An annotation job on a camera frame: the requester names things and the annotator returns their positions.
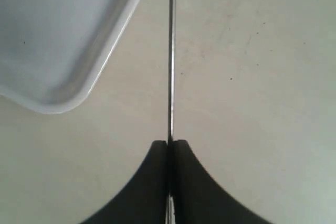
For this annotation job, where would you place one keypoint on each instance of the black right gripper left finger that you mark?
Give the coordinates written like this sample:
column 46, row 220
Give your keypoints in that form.
column 143, row 199

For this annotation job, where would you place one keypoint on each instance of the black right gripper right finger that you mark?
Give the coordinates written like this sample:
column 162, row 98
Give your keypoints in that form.
column 200, row 199

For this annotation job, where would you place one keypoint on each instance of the thin metal skewer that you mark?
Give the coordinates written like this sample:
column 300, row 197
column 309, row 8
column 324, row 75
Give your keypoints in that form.
column 170, row 108

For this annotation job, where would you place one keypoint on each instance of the white rectangular plastic tray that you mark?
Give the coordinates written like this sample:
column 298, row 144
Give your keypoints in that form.
column 53, row 51

